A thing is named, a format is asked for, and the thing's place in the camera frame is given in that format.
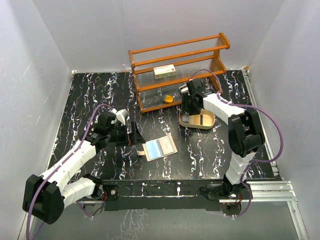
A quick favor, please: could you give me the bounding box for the card with black stripe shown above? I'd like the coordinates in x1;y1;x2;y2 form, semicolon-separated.
193;114;204;126

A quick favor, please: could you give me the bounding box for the white stapler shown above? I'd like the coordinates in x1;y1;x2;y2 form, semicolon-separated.
178;84;189;94

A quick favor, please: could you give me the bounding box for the cream leather card holder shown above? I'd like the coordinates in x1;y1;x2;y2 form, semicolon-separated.
137;134;178;162

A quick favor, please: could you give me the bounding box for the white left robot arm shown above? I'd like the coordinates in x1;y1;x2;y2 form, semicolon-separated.
22;109;146;225

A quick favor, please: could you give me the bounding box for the black front base bar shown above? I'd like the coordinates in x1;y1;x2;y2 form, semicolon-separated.
74;179;251;212

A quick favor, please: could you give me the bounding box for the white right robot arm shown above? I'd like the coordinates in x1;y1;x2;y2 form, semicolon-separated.
179;79;265;199

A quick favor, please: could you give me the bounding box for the yellow tape measure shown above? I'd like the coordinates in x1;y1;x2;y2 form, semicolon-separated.
163;94;174;104

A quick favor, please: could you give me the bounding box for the white red paper box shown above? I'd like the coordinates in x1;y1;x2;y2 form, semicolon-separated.
153;64;176;79

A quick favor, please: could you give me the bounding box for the beige oval tray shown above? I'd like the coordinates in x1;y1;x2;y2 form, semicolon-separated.
178;109;215;130

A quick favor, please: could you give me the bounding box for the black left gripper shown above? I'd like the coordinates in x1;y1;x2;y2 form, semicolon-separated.
106;121;145;147

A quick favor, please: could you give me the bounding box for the stack of cards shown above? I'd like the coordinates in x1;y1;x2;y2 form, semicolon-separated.
181;113;190;124

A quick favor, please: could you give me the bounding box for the aluminium frame rail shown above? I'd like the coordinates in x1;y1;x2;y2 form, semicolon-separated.
17;66;310;240

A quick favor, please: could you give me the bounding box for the orange wooden shelf rack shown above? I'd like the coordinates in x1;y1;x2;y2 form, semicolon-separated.
128;32;231;113

